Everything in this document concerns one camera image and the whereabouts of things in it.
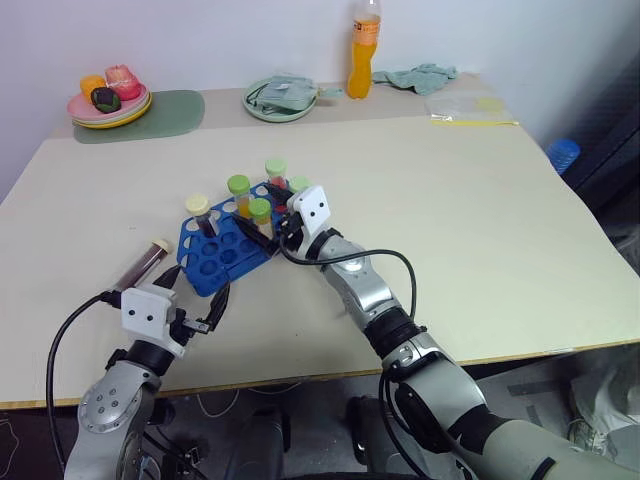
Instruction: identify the thin white wire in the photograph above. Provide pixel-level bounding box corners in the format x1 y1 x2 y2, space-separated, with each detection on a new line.
191 383 242 419

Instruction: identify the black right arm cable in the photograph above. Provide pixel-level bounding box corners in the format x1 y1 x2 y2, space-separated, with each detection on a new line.
277 232 419 480

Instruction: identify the light green stacked plate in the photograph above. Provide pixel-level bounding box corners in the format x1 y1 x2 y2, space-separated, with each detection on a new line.
69 92 153 127

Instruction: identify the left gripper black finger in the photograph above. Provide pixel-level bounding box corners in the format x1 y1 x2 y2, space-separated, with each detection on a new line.
206 282 233 332
152 264 184 290

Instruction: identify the green crumpled cloth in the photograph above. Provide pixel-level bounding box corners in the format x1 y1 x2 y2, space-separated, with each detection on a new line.
371 62 459 97

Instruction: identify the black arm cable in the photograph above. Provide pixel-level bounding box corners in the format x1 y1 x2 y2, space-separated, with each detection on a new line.
277 232 419 480
45 289 124 472

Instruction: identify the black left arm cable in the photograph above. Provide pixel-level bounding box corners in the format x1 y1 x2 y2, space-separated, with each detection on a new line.
45 289 124 472

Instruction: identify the dark red tube cream cap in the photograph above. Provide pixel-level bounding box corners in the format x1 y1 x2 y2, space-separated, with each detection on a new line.
107 238 175 296

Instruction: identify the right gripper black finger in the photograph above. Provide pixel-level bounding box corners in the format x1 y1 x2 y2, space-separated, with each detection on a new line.
263 182 296 212
234 215 280 253

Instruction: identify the red toy apple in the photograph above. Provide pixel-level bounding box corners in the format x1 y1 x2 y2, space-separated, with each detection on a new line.
103 63 142 102

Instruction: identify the pink plate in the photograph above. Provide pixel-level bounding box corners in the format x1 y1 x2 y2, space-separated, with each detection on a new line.
67 82 151 122

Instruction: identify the green fabric pouch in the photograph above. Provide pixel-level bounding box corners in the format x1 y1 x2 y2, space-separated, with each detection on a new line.
252 74 345 113

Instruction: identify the white plastic bag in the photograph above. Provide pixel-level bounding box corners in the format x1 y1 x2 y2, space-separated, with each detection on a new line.
568 358 640 452

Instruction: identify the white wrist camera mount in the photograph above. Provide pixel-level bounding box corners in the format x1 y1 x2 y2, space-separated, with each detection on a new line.
287 184 334 257
119 285 188 359

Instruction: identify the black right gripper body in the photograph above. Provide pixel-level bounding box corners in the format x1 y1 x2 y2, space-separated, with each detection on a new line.
276 210 304 251

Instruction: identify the clear plastic zip bag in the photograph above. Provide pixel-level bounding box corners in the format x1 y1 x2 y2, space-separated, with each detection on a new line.
424 94 519 128

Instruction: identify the pale green plate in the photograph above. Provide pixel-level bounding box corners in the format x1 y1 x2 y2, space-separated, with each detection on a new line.
242 76 319 124

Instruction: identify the black bag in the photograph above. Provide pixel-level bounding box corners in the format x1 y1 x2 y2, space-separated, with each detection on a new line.
559 63 640 214

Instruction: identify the yellow plate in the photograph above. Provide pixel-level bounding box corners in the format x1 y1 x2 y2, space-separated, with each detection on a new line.
72 99 153 131

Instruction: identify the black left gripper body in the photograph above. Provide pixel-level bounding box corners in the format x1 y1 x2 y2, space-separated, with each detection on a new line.
167 305 212 349

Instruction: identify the blue bottle cap object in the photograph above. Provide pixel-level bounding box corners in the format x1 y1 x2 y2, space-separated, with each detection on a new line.
545 138 582 177

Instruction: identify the orange soda bottle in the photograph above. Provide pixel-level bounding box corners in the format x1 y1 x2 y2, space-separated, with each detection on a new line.
346 0 384 101

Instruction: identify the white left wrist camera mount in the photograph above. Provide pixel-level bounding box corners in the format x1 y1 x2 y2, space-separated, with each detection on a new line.
119 285 188 359

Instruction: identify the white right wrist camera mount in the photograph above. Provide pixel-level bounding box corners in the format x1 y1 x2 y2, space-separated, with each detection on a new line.
287 184 334 257

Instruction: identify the orange toy fruit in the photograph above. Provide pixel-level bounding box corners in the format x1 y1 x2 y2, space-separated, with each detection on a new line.
79 74 108 99

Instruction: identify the dark red tube yellow cap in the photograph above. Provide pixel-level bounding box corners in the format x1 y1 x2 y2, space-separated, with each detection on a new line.
184 193 222 239

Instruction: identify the blue test tube rack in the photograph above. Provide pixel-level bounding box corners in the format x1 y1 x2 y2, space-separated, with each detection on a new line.
176 182 301 300

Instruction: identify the dark tube green cap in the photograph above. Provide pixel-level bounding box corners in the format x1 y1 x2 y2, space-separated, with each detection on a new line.
248 197 276 242

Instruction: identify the green placemat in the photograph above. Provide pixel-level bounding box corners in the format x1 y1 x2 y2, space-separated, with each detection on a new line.
73 89 208 147

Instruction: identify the red tube pale green cap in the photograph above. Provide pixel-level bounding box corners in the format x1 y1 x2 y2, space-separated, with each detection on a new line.
264 157 291 194

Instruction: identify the thin black cord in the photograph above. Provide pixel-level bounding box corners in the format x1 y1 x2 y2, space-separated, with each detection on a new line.
245 82 281 109

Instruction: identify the orange tube green cap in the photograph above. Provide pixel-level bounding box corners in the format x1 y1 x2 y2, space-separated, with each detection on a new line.
226 174 254 221

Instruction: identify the dark purple green toy fruit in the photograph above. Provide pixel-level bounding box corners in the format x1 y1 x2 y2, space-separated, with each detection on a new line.
89 86 123 114

